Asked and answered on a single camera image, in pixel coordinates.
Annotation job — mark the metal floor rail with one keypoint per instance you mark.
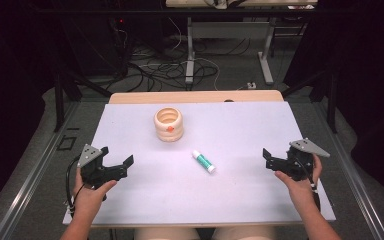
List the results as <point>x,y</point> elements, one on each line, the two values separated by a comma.
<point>353,173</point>
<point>30,186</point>

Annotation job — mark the cream ribbed cup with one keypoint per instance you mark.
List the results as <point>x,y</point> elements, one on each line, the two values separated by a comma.
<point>168,128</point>

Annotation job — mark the white power strip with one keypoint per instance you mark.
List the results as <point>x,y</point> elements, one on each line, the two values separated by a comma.
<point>251,85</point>

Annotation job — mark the white and green glue stick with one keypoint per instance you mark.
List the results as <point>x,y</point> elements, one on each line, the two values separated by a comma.
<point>204,161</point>

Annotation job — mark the person's left leg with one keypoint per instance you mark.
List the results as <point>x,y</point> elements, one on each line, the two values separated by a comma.
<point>166,234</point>

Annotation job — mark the white metal desk frame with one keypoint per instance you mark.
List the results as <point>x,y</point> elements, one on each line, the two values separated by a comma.
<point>190,50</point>

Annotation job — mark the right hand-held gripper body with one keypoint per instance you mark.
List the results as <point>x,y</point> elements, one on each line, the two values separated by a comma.
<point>301,165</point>

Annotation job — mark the person's left hand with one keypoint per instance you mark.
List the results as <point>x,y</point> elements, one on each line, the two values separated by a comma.
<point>86,198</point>

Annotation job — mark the dark equipment rack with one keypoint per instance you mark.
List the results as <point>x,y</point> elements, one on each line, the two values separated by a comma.
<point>93,43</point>

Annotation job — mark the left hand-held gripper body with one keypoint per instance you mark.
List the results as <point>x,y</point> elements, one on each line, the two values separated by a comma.
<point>91,168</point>

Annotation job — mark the black metal stand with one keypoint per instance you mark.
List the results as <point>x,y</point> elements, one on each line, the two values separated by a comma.
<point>331,100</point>
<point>59,100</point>

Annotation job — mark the person's right hand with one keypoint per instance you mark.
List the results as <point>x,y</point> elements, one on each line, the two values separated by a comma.
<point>301,191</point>

